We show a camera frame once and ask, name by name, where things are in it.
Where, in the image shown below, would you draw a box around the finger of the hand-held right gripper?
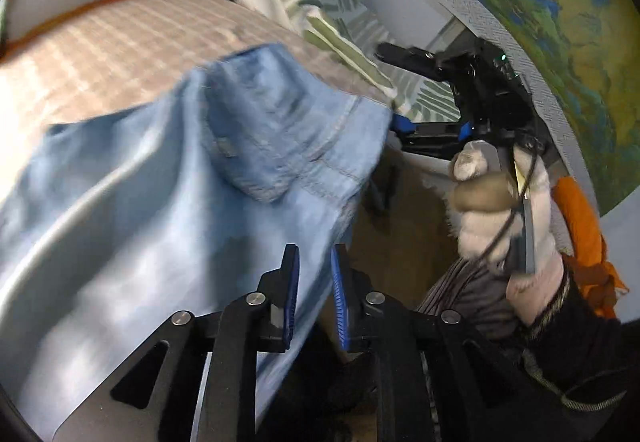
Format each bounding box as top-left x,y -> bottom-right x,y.
390,115 -> 476,158
375,42 -> 453,83

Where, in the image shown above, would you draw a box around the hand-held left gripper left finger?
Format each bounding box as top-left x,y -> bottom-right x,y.
52,245 -> 301,442

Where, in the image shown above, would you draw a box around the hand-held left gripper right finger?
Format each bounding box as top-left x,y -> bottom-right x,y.
331,245 -> 591,442

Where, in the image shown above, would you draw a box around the light blue denim pants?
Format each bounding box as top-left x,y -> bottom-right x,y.
0,44 -> 393,428

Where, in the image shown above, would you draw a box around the person's right forearm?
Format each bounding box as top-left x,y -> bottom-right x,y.
520,262 -> 631,413

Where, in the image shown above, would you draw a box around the person's right hand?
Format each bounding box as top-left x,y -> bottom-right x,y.
445,139 -> 566,325

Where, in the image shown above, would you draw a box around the green striped cushion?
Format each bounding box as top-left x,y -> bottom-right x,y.
300,6 -> 398,100

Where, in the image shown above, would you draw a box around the grey striped garment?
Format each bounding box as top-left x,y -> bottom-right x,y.
415,257 -> 526,343

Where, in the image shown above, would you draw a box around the plain orange cloth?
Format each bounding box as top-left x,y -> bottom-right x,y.
552,176 -> 628,318

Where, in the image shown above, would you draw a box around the beige checked bedspread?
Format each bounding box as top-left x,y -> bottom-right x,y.
0,0 -> 396,143

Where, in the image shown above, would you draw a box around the landscape wall poster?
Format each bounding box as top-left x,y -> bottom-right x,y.
430,0 -> 640,218

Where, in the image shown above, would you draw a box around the black cable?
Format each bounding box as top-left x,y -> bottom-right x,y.
450,135 -> 548,273

